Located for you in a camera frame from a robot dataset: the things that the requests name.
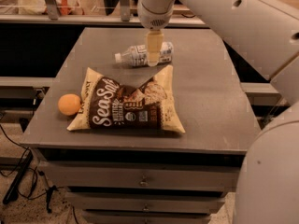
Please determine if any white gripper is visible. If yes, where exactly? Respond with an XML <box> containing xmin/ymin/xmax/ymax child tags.
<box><xmin>137</xmin><ymin>0</ymin><xmax>175</xmax><ymax>66</ymax></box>

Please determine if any clear plastic water bottle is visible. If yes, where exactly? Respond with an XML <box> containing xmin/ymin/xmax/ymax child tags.
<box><xmin>115</xmin><ymin>42</ymin><xmax>174</xmax><ymax>68</ymax></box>

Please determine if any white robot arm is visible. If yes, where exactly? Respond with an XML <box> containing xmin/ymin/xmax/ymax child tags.
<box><xmin>138</xmin><ymin>0</ymin><xmax>299</xmax><ymax>224</ymax></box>

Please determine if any brown sea salt chip bag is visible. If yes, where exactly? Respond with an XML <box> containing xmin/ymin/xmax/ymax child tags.
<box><xmin>67</xmin><ymin>65</ymin><xmax>185</xmax><ymax>133</ymax></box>

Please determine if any grey drawer cabinet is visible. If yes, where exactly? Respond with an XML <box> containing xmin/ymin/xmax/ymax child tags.
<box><xmin>22</xmin><ymin>28</ymin><xmax>260</xmax><ymax>224</ymax></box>

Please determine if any orange fruit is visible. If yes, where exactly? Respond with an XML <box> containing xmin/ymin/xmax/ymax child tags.
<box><xmin>58</xmin><ymin>94</ymin><xmax>81</xmax><ymax>116</ymax></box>

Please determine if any orange white bag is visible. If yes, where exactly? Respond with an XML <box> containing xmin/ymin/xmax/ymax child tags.
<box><xmin>19</xmin><ymin>0</ymin><xmax>84</xmax><ymax>15</ymax></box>

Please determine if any top drawer knob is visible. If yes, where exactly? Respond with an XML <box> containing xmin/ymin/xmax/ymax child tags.
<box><xmin>139</xmin><ymin>176</ymin><xmax>149</xmax><ymax>187</ymax></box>

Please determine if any drawer knob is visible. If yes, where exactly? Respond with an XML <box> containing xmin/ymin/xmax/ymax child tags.
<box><xmin>142</xmin><ymin>204</ymin><xmax>150</xmax><ymax>212</ymax></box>
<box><xmin>139</xmin><ymin>176</ymin><xmax>149</xmax><ymax>187</ymax></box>

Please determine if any middle drawer knob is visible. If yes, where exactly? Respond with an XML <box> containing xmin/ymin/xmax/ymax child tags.
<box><xmin>142</xmin><ymin>204</ymin><xmax>150</xmax><ymax>212</ymax></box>

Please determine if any metal shelf rail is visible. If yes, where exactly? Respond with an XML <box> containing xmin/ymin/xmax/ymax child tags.
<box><xmin>0</xmin><ymin>14</ymin><xmax>208</xmax><ymax>29</ymax></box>

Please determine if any black floor cable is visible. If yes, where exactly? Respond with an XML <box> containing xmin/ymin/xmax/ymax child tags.
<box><xmin>0</xmin><ymin>123</ymin><xmax>48</xmax><ymax>202</ymax></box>

